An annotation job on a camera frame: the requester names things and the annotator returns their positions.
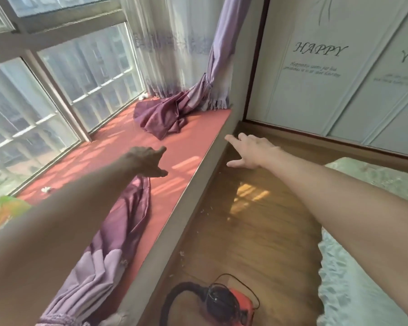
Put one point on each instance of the person's right forearm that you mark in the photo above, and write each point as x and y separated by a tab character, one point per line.
343	207

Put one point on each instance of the person's right hand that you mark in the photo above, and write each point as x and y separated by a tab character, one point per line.
256	152

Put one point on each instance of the white framed window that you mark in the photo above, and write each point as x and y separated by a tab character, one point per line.
27	40

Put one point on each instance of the white sheer curtain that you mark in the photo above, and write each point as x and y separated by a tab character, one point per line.
173	47

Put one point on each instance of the red vacuum cleaner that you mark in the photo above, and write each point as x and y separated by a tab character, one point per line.
241	302

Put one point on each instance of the white flower-print wardrobe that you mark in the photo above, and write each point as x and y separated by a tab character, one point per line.
309	98

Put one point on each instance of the green plastic bag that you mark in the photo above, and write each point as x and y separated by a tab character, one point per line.
3	210

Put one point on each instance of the person's left hand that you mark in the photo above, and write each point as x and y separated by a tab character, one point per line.
142	161

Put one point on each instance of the person's left forearm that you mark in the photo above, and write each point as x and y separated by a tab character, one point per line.
54	227

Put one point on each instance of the crumpled white scrap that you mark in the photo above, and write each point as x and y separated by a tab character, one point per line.
47	190
143	96

